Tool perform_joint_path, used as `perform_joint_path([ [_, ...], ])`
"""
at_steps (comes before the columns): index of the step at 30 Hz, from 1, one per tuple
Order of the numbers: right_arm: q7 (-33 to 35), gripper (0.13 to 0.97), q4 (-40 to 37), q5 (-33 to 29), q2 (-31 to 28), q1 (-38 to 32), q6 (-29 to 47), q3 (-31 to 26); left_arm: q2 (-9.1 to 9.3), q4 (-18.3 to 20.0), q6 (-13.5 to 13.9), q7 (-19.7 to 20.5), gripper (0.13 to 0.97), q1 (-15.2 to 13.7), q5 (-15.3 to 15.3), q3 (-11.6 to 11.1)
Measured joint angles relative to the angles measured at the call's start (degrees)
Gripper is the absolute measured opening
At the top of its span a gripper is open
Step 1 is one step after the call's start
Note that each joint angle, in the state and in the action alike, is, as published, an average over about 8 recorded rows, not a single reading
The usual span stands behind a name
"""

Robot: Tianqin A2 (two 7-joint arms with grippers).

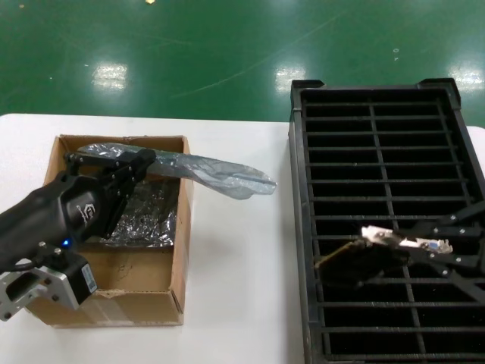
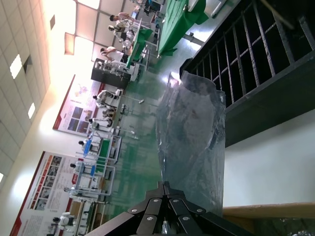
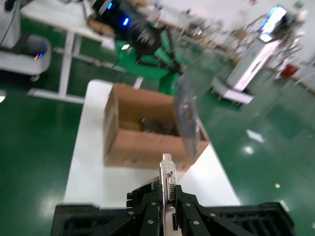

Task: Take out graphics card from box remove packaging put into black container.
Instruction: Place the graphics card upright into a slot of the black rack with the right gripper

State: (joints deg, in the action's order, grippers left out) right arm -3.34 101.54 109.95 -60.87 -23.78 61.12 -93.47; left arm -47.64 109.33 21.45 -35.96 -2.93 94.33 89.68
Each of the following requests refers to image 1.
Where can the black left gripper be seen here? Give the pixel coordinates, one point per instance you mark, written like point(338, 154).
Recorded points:
point(68, 214)

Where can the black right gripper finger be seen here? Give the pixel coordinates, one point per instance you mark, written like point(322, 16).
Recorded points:
point(466, 267)
point(466, 221)

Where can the graphics card with metal bracket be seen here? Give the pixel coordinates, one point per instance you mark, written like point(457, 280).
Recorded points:
point(360, 265)

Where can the grey translucent antistatic bag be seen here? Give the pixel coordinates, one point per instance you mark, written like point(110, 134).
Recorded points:
point(227, 178)

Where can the bagged graphics card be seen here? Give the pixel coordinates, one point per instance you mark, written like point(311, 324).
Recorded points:
point(148, 227)

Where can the brown cardboard box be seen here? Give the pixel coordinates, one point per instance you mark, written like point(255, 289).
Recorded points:
point(132, 303)

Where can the black slotted plastic container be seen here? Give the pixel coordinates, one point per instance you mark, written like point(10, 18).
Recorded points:
point(301, 227)

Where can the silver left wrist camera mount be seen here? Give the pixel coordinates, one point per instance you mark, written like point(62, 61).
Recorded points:
point(72, 282)

